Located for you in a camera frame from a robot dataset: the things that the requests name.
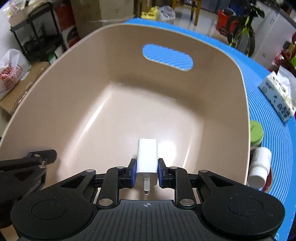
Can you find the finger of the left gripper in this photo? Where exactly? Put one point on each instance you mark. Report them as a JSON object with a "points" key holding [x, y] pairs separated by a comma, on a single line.
{"points": [[20, 177]]}

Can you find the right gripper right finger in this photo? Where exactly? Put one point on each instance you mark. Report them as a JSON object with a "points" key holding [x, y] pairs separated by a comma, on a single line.
{"points": [[204, 183]]}

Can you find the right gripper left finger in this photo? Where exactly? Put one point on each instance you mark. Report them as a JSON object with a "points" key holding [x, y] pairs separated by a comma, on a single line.
{"points": [[87, 183]]}

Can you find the white USB charger plug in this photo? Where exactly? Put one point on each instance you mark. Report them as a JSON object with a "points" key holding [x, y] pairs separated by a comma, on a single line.
{"points": [[147, 164]]}

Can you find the white pill bottle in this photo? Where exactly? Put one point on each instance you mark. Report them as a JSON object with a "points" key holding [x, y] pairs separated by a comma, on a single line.
{"points": [[259, 167]]}

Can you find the beige plastic storage bin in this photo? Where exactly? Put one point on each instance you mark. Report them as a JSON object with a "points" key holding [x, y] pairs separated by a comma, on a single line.
{"points": [[125, 82]]}

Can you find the flat brown cardboard box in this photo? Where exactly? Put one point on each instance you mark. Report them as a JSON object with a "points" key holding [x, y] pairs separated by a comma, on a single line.
{"points": [[16, 95]]}

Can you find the blue silicone baking mat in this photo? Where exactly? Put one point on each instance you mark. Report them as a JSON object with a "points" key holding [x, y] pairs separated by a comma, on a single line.
{"points": [[279, 137]]}

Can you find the white red plastic bag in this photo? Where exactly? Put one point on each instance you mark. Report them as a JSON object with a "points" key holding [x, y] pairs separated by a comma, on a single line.
{"points": [[14, 68]]}

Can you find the white tissue pack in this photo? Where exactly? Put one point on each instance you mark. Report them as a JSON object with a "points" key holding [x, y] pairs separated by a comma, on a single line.
{"points": [[279, 89]]}

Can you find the black metal shelf rack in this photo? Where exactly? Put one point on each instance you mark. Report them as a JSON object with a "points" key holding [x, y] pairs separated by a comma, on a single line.
{"points": [[36, 30]]}

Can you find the green black bicycle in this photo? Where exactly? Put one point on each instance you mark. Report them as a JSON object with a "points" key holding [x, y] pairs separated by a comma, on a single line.
{"points": [[239, 31]]}

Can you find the large wrapped cardboard box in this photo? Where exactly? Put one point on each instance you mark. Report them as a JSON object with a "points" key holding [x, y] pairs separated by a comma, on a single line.
{"points": [[90, 15]]}

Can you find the clear plastic bag on floor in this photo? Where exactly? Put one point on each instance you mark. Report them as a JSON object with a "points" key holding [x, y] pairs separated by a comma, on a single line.
{"points": [[166, 14]]}

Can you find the yellow plastic jug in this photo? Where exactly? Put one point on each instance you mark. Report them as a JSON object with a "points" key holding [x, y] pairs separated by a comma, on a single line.
{"points": [[152, 14]]}

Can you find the white chest freezer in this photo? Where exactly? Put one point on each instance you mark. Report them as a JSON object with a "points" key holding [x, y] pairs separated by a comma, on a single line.
{"points": [[271, 33]]}

